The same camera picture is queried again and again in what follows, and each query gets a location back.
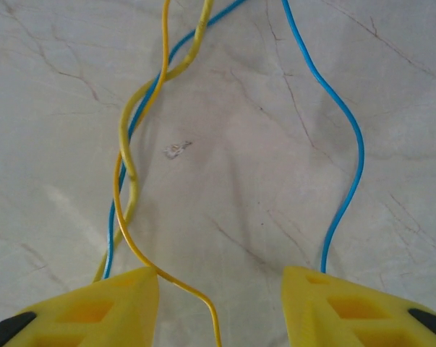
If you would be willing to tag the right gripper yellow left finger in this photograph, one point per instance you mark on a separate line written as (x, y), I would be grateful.
(94, 314)

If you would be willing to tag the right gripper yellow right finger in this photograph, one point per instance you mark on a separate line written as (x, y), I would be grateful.
(348, 314)

